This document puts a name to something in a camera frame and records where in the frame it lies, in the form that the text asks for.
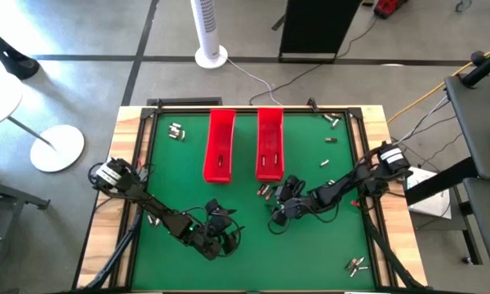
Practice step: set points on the grey metal table frame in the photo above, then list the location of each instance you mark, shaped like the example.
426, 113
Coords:
20, 197

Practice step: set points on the black desk crossbar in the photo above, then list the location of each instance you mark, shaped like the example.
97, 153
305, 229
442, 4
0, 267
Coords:
441, 182

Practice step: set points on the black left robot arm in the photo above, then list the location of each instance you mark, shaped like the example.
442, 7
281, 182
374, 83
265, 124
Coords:
159, 209

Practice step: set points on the red and black device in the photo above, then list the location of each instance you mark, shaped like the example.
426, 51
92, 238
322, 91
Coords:
388, 7

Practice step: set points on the white round pedestal table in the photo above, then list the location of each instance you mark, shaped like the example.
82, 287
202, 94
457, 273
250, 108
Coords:
0, 98

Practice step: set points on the green table mat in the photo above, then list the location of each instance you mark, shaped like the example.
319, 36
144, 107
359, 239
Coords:
310, 245

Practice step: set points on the black partition panel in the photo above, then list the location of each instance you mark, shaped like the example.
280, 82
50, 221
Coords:
314, 28

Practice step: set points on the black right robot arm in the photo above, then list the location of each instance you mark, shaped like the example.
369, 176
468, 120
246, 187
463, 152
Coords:
339, 188

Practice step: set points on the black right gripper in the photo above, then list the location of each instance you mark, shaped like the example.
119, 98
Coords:
294, 198

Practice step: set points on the grey desk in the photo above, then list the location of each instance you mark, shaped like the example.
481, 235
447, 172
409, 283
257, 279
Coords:
482, 122

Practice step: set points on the black chair leg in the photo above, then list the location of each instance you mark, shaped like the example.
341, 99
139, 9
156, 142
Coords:
12, 61

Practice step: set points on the white box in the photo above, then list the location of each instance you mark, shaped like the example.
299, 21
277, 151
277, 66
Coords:
433, 204

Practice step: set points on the black clamp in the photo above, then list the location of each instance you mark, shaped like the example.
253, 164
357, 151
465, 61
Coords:
159, 104
312, 104

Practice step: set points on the white tower fan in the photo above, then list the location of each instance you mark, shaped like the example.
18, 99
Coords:
207, 24

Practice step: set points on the red plastic bin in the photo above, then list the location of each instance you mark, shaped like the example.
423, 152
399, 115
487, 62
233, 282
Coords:
270, 130
219, 134

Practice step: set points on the black diagonal strut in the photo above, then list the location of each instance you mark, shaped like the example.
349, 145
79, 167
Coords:
386, 249
114, 257

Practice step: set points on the black floor plate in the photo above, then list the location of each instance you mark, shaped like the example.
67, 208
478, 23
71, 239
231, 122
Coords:
188, 101

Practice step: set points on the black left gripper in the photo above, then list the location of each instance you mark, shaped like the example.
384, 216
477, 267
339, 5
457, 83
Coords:
218, 228

